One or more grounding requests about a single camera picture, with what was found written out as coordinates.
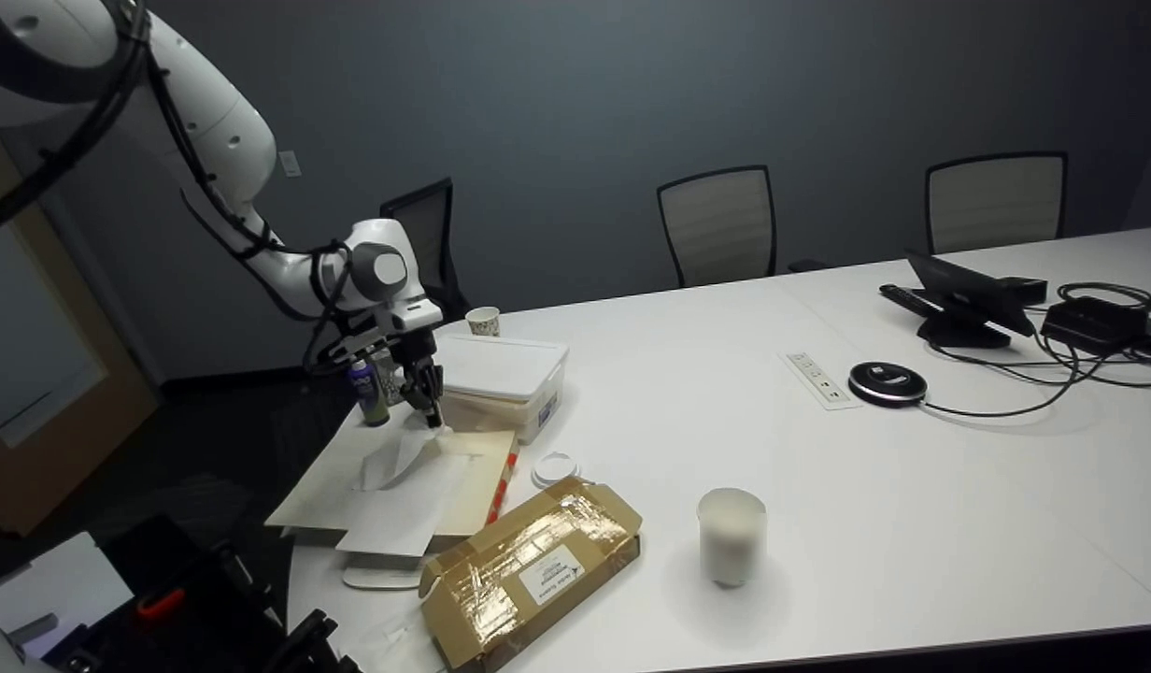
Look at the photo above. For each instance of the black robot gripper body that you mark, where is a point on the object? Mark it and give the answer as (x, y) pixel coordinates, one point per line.
(413, 349)

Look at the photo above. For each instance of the white tissue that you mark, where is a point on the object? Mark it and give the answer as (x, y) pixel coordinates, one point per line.
(402, 453)

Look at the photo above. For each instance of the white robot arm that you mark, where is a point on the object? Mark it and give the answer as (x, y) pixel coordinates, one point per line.
(204, 113)

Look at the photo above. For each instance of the grey patterned tissue box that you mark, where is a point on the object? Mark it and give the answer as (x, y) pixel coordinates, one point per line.
(384, 400)

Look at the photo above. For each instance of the flat brown cardboard box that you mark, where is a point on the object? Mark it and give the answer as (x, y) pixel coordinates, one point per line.
(525, 564)

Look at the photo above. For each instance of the clear sanitizer bottle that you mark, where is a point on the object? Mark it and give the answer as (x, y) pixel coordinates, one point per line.
(364, 375)

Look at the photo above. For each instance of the white lidded plastic container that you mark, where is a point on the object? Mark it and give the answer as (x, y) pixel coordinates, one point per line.
(504, 375)

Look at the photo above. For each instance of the red white pen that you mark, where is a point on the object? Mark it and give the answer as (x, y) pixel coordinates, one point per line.
(504, 483)

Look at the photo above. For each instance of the black swivel office chair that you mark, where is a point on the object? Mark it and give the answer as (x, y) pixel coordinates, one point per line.
(432, 235)

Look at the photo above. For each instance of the white paper sheet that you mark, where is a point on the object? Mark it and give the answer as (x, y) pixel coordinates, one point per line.
(402, 508)

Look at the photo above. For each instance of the small round white cap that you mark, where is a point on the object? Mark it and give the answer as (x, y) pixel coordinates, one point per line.
(554, 467)

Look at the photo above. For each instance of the black mounting board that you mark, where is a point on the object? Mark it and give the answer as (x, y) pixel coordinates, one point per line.
(215, 563)

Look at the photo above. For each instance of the wooden door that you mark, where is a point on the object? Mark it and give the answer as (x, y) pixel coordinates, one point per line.
(95, 416)

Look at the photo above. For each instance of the printed paper cup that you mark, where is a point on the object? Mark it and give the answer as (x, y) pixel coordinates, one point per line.
(729, 536)

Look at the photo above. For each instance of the grey mesh office chair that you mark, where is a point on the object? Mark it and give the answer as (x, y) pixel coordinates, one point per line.
(718, 224)
(995, 198)

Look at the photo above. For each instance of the white flat remote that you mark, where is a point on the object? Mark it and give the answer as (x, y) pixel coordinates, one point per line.
(820, 380)

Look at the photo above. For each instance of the white flat board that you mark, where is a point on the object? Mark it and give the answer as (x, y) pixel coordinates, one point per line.
(54, 585)

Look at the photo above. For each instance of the round black speaker puck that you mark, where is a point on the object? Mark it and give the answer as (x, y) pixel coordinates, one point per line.
(886, 382)

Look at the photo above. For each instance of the black conference phone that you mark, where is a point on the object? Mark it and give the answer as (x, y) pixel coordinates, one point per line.
(961, 300)

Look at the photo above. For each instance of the black power adapter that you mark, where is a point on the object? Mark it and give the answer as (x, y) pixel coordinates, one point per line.
(1102, 326)

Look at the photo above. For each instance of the white wall switch plate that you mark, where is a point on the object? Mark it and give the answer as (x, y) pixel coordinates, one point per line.
(290, 163)

